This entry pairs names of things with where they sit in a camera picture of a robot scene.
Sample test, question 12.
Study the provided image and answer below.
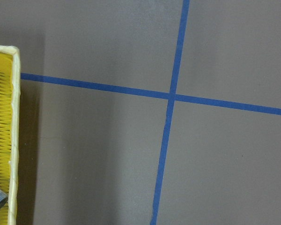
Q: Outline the yellow woven plastic basket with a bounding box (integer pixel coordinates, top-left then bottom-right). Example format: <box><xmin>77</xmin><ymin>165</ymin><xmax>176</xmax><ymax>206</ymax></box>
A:
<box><xmin>0</xmin><ymin>45</ymin><xmax>21</xmax><ymax>225</ymax></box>

